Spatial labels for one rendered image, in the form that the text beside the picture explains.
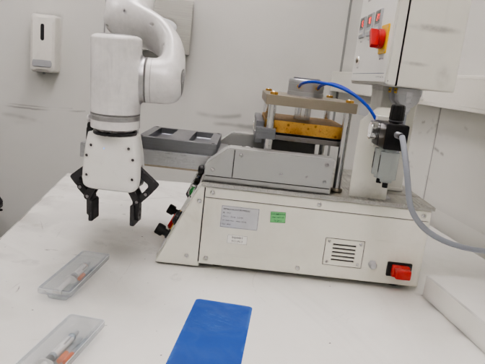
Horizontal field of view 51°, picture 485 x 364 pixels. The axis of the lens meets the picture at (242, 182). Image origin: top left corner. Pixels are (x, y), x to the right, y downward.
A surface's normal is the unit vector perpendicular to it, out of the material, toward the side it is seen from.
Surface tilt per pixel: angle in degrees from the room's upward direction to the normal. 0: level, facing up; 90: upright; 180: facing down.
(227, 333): 0
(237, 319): 0
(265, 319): 0
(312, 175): 90
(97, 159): 94
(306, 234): 90
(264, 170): 90
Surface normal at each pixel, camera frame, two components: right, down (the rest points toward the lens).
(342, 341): 0.11, -0.97
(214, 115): 0.13, 0.22
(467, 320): -0.99, -0.08
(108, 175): -0.13, 0.22
